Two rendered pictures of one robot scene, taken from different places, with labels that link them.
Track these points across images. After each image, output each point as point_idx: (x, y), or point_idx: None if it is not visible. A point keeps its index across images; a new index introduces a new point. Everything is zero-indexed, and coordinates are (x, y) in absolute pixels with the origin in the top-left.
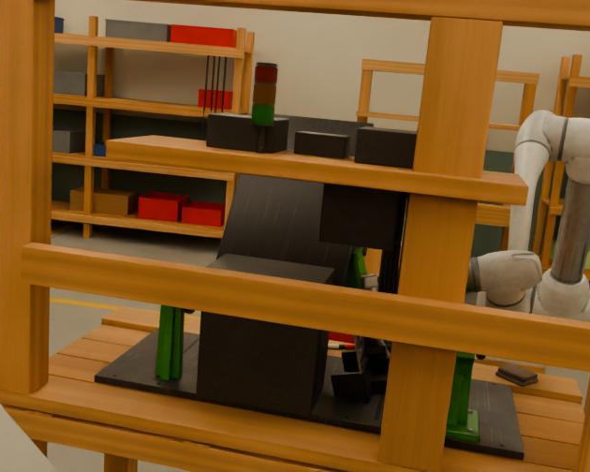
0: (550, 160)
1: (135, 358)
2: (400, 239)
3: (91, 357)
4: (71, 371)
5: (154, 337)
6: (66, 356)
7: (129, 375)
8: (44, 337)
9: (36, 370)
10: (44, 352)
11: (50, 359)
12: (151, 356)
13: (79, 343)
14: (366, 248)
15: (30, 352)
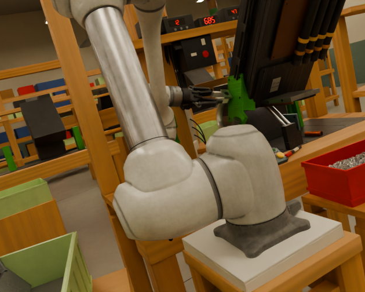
0: (135, 3)
1: (324, 120)
2: (175, 69)
3: (342, 117)
4: (326, 117)
5: (353, 118)
6: (346, 114)
7: (304, 122)
8: (310, 97)
9: (309, 109)
10: (312, 103)
11: (345, 113)
12: (324, 121)
13: (364, 112)
14: (234, 75)
15: (304, 101)
